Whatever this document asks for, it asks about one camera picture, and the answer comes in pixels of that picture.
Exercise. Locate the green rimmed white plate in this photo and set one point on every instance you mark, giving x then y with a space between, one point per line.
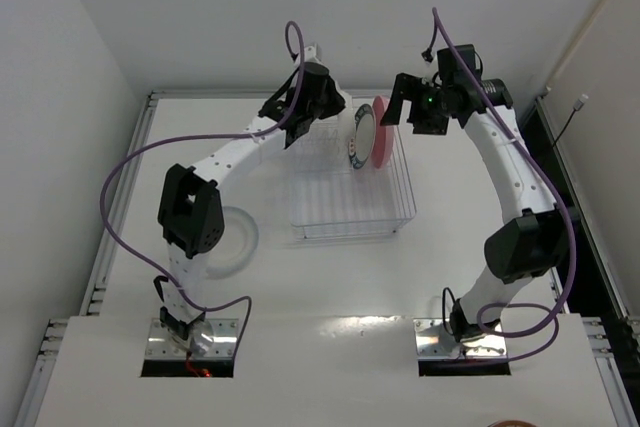
362 136

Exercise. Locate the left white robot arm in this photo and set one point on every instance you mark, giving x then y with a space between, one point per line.
192 199

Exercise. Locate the clear wire dish rack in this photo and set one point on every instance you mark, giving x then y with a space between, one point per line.
332 201

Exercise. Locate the pink plate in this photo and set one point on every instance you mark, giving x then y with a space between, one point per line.
384 136

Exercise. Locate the metal base plate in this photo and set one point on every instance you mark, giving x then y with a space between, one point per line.
211 339
433 343

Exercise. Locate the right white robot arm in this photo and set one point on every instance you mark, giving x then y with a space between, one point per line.
538 231

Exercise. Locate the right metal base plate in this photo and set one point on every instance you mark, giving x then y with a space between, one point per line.
433 343

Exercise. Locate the brown bowl at edge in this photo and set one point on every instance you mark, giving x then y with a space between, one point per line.
512 423

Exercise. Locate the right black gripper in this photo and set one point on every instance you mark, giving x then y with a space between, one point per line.
417 104

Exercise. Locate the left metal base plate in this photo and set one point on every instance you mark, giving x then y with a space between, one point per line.
211 339

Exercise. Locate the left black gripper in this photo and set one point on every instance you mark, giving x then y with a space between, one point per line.
293 123

